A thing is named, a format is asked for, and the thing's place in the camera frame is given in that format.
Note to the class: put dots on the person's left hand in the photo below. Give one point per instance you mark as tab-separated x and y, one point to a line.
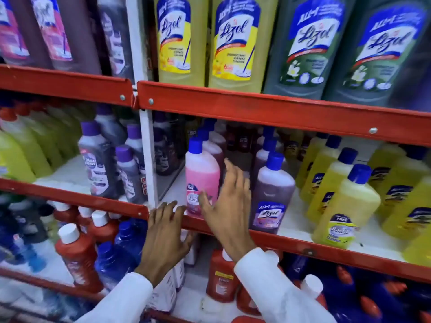
165	242

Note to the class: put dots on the person's right hand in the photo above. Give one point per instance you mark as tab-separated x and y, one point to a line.
232	215

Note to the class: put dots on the pink Bactin bottle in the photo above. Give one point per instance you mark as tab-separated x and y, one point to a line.
202	171

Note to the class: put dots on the red bottles with white caps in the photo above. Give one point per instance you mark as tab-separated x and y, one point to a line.
79	255

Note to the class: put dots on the yellow Lizol bottles shelf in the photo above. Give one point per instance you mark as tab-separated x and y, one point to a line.
328	185

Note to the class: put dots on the grey bottles with purple caps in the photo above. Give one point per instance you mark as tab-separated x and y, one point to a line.
97	158

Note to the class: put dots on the person's left forearm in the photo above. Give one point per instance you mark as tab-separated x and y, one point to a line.
121	299

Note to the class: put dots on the person's right forearm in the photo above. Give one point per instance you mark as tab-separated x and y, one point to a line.
279	292

